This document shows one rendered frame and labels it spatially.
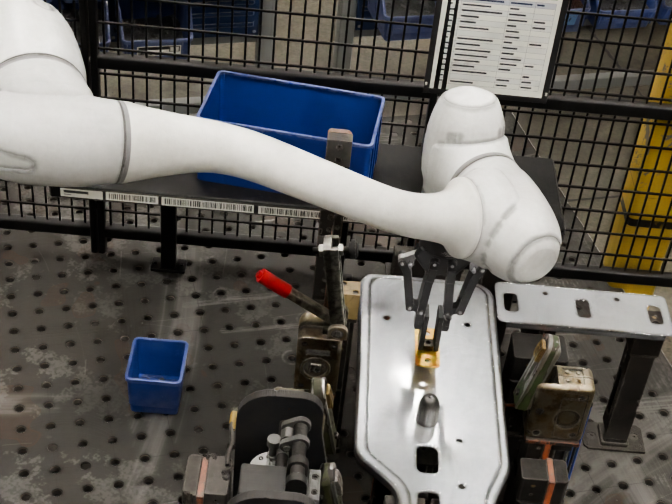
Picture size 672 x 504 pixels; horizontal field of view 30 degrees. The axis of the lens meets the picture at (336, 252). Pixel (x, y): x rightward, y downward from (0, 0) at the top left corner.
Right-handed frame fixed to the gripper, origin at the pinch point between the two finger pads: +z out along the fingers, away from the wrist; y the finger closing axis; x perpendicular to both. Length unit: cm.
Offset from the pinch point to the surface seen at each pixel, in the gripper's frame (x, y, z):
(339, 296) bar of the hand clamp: -1.7, -14.3, -6.2
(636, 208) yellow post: 58, 44, 17
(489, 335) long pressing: 6.9, 10.4, 6.9
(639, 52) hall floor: 285, 100, 108
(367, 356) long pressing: -0.7, -9.0, 6.4
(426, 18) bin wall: 194, 10, 53
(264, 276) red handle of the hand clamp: -0.7, -25.5, -7.9
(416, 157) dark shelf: 51, -1, 4
